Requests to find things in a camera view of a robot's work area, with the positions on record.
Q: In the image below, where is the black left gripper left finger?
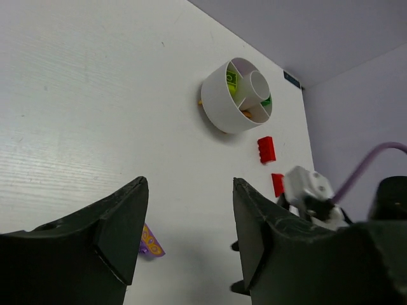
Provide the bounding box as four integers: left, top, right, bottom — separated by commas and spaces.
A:
1, 177, 149, 304

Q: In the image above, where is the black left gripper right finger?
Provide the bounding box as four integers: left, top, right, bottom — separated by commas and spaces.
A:
231, 177, 407, 305

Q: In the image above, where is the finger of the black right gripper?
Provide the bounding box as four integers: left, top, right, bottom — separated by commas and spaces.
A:
230, 241, 251, 295

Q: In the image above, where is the purple curved printed lego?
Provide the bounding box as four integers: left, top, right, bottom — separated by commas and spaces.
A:
139, 224, 165, 259

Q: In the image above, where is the red curved lego brick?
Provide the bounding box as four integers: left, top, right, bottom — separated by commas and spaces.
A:
271, 173, 284, 198

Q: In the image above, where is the dark green square lego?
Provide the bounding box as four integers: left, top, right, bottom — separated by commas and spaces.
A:
261, 96, 272, 107

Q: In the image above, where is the lime green sloped lego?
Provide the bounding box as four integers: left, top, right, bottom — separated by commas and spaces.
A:
226, 70, 238, 96

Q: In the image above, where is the purple lego assembly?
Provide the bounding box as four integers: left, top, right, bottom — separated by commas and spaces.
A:
233, 60, 254, 77

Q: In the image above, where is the red long lego brick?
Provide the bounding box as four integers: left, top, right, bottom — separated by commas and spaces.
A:
257, 136, 277, 164

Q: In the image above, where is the white round divided container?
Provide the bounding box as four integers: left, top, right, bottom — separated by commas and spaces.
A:
200, 58, 272, 134

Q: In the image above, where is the blue label sticker right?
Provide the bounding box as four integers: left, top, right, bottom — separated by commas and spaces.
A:
283, 70, 303, 90

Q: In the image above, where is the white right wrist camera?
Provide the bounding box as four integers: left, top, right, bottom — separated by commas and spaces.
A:
279, 166, 352, 231

